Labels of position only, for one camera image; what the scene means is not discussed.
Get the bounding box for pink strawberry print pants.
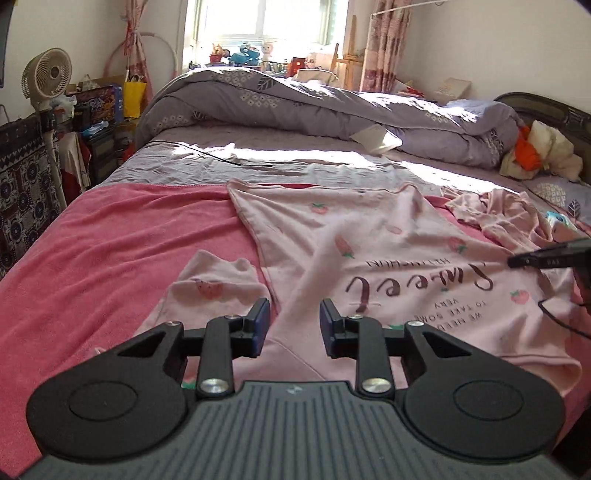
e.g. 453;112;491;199
94;248;279;386

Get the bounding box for pink strawberry print shirt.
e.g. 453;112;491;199
228;181;583;393

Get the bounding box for orange and cream clothes pile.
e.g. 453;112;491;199
500;120;583;182

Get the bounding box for dark wooden headboard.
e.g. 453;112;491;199
495;92;590;183

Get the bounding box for pink terry blanket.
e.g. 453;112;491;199
1;184;590;479

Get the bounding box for blue grey pillow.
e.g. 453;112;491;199
446;99;513;122

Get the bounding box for lilac bed sheet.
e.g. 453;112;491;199
105;122;590;233

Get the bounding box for purple floral duvet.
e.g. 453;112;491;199
135;67;522;170

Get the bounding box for patterned cloth covered cabinet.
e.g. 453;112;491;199
0;115;62;276

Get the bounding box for yellow shopping bag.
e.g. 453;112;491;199
123;75;147;119

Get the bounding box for wooden easel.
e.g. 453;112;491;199
329;15;363;90

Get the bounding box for blue plush toy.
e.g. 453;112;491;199
229;42;260;66

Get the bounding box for right pink floral curtain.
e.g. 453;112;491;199
360;0;412;93

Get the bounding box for pink floral curtain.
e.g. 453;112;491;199
360;0;412;93
123;0;152;107

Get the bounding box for pink hula hoop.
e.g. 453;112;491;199
103;31;181;80

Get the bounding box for left pink floral curtain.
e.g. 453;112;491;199
123;0;152;107

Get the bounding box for black charging cable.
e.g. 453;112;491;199
151;138;297;168

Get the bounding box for white clothes rail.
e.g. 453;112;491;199
370;0;449;20

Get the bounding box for white pedestal fan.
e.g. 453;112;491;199
21;48;72;210

